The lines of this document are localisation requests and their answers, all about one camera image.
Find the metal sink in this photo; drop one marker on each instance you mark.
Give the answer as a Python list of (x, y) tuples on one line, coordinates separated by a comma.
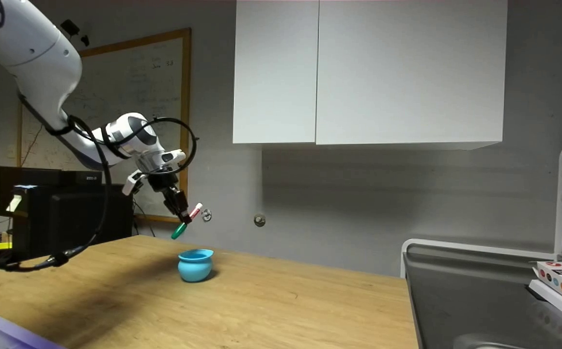
[(476, 304)]

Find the silver wall knob with plate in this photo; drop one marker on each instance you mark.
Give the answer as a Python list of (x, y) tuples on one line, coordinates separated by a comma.
[(206, 216)]

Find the black equipment box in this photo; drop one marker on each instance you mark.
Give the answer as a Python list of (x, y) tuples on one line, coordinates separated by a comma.
[(36, 176)]

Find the black computer tower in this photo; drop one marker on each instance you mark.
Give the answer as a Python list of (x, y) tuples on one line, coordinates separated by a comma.
[(69, 220)]

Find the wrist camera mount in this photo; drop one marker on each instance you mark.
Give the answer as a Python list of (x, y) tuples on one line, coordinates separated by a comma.
[(132, 183)]

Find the small blue bowl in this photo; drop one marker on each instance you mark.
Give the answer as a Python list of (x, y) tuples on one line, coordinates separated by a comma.
[(196, 269)]

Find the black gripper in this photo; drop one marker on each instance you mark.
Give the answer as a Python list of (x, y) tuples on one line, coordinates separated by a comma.
[(165, 187)]

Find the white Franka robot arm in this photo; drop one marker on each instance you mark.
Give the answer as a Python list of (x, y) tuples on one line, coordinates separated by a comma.
[(30, 46)]

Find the white wall cabinet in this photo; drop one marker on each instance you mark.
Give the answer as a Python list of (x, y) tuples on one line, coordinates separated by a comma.
[(365, 71)]

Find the wooden framed whiteboard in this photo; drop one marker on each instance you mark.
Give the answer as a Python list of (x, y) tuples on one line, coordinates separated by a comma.
[(138, 84)]

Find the round silver wall knob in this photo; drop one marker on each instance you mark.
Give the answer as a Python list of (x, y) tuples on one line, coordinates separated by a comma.
[(258, 220)]

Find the red green marker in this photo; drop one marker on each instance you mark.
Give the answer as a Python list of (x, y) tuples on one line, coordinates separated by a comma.
[(177, 232)]

